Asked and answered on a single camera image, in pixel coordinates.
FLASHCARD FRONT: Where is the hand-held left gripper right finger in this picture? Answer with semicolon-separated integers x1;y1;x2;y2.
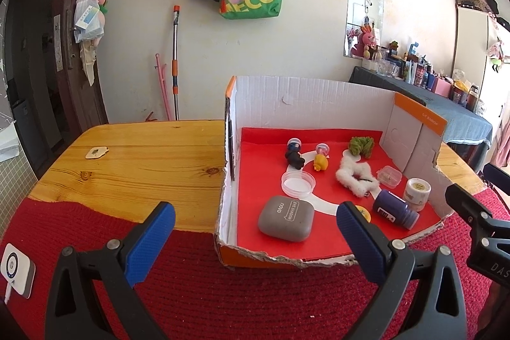
336;200;468;340

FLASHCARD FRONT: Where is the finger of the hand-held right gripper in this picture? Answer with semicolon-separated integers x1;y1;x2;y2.
445;184;499;242
480;163;510;192

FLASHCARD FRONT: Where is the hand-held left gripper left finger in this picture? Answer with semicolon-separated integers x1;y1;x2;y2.
45;201;177;340

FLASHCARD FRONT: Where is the purple bottle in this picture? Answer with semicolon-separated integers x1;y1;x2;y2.
372;189;419;231

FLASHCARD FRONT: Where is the white round jar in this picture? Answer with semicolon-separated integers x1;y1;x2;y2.
403;177;432;211

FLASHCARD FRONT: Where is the white fluffy star hair clip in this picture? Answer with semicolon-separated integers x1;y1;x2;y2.
335;157;381;198

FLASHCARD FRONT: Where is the small clear plastic box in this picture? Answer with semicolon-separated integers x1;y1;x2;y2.
376;166;403;187

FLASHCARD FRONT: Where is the grey eyeshadow case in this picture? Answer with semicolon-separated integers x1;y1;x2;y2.
258;196;315;243

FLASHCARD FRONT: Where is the clear round plastic lid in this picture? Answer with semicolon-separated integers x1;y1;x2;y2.
281;170;317;198

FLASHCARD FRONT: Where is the green scrunchie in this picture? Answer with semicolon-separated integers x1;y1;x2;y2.
348;136;375;159

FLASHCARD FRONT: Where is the black-haired figurine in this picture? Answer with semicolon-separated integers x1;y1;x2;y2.
285;151;305;169

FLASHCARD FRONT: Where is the white cardboard box red base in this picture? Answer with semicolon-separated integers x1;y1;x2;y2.
215;75;455;271

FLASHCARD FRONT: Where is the pink hanging cloth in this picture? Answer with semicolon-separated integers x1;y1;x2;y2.
494;121;510;165

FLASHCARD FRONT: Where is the grey cloth covered side table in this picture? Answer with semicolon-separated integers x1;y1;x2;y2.
348;66;495;173

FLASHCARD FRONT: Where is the red knit blanket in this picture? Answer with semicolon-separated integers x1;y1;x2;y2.
0;189;510;340

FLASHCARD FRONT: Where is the pink box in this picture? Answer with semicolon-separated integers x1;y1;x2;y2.
432;77;453;98

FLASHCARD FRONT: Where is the green hanging plush toy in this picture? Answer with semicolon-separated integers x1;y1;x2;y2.
488;41;510;70

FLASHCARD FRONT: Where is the row of cosmetic bottles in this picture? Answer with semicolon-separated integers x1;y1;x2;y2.
375;41;489;115

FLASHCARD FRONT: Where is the red printed paper sheet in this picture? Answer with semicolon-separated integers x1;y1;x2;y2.
235;127;443;259

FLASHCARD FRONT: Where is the white wardrobe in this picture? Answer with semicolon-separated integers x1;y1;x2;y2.
452;3;510;134

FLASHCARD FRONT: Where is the white square device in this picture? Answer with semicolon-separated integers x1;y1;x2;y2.
0;243;36;300

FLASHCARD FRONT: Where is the glass mug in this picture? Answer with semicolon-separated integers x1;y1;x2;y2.
376;59;400;77

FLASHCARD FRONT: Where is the pink plastic rod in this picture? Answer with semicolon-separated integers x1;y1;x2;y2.
155;53;173;121

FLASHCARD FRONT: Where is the brown wooden door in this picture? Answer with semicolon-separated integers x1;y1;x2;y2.
56;0;110;126

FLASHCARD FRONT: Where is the pink rabbit plush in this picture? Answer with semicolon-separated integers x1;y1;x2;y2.
356;25;379;60

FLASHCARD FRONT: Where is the hanging plastic bag with papers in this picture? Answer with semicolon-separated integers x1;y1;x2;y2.
74;0;105;44

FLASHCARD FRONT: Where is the mop handle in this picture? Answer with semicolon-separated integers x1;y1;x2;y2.
171;4;181;121

